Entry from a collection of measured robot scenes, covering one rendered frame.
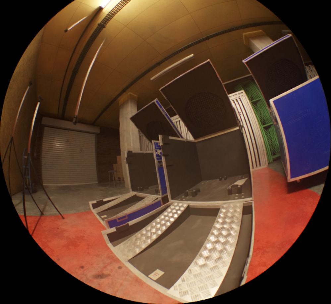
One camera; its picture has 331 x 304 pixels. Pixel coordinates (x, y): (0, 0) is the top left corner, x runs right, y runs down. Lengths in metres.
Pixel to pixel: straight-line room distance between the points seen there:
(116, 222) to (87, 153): 5.08
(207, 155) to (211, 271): 1.75
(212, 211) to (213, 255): 0.52
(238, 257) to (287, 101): 1.22
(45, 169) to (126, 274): 5.44
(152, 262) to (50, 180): 5.44
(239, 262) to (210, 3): 3.40
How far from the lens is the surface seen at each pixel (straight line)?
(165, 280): 0.68
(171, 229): 0.97
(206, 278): 0.63
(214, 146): 1.95
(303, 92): 1.32
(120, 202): 1.79
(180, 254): 0.78
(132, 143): 3.29
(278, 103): 1.23
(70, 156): 5.82
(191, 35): 3.02
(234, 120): 1.88
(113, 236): 0.99
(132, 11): 2.66
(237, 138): 1.89
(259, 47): 3.25
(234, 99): 3.18
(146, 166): 2.36
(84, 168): 5.89
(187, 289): 0.63
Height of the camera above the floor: 0.61
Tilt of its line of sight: 14 degrees up
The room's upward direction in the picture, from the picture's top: 9 degrees counter-clockwise
